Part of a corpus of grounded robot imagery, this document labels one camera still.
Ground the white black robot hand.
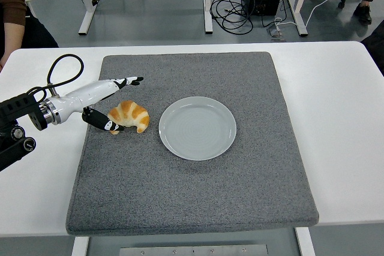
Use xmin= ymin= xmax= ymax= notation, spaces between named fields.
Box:
xmin=47 ymin=76 xmax=145 ymax=134

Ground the grey floor socket box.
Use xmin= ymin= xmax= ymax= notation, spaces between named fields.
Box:
xmin=266 ymin=25 xmax=286 ymax=43

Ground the grey metal plate with screws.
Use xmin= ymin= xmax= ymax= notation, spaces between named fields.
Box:
xmin=119 ymin=244 xmax=269 ymax=256

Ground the grey felt mat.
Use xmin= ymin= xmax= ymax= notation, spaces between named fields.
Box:
xmin=65 ymin=51 xmax=320 ymax=236

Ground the grey round plate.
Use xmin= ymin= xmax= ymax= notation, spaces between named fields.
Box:
xmin=158 ymin=96 xmax=238 ymax=161

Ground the white table leg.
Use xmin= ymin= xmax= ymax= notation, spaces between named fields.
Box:
xmin=71 ymin=236 xmax=90 ymax=256
xmin=295 ymin=227 xmax=316 ymax=256

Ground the black fabric object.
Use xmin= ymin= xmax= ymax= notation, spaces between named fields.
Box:
xmin=361 ymin=20 xmax=384 ymax=77

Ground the coiled black cable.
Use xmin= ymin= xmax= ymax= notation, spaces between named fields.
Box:
xmin=209 ymin=0 xmax=254 ymax=35

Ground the golden croissant bread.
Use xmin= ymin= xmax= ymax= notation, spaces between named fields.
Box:
xmin=107 ymin=100 xmax=151 ymax=134

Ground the white desk leg with cable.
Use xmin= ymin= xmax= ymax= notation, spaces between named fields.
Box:
xmin=78 ymin=0 xmax=102 ymax=35

